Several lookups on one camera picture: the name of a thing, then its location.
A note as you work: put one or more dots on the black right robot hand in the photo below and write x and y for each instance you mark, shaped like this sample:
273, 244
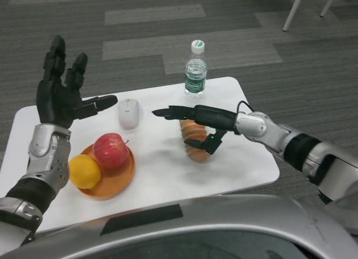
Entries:
215, 117

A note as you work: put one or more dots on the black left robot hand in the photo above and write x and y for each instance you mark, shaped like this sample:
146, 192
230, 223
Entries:
56, 102

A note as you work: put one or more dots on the ridged brown bread loaf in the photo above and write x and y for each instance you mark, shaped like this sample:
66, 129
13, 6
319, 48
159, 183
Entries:
191, 131

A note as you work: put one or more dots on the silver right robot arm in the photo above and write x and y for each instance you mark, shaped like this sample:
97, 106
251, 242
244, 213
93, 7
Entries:
268, 127

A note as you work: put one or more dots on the clear water bottle green label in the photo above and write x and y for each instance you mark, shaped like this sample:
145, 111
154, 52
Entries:
195, 74

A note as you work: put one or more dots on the white computer mouse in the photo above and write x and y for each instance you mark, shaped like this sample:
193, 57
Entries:
128, 113

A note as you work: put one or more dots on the red apple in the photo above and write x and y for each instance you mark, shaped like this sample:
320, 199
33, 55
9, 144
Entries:
110, 152

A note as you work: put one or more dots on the yellow lemon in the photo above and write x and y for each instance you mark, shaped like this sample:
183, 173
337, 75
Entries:
84, 172

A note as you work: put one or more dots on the orange round plate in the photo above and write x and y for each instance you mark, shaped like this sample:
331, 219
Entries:
117, 183

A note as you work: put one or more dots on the white metal table leg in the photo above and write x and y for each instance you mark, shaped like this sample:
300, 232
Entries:
329, 3
293, 10

